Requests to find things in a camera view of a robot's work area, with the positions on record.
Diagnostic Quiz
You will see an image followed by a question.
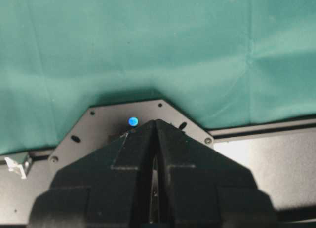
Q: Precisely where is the green table cloth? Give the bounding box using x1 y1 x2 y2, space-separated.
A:
0 0 316 154

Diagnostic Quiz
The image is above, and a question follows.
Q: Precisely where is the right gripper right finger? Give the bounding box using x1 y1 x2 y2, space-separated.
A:
156 120 276 228

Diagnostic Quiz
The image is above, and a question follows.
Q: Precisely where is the white clip on base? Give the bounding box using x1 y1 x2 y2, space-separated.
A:
4 157 27 179

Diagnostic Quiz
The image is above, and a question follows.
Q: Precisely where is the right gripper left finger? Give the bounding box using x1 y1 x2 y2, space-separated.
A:
29 121 155 228

